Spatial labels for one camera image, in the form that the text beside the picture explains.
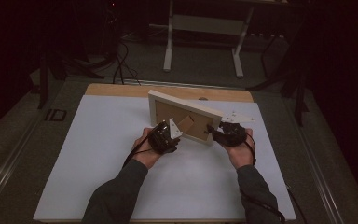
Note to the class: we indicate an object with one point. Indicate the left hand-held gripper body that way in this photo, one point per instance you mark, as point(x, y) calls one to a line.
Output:
point(160, 138)

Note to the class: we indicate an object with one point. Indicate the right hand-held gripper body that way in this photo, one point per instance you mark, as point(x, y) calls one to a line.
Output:
point(233, 135)

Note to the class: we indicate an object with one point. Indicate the light wooden picture frame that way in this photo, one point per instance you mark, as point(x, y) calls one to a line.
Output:
point(167, 113)

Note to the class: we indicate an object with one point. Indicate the person's left hand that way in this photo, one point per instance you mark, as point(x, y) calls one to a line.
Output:
point(144, 152)

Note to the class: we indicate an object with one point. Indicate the person's right hand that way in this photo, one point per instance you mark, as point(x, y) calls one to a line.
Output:
point(242, 155)

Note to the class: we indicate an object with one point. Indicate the white table mat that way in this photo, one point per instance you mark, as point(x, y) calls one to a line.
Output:
point(192, 186)

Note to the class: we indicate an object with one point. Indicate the black metal stand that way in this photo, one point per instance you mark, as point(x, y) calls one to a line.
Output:
point(300, 93)
point(43, 84)

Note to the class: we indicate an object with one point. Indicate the black floor socket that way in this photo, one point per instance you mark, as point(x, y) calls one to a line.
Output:
point(56, 115)

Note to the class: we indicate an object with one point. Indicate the metal floor rail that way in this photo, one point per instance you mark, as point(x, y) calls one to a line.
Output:
point(6, 168)
point(317, 165)

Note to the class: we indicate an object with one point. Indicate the white metal desk frame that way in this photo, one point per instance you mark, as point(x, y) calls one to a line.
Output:
point(205, 25)

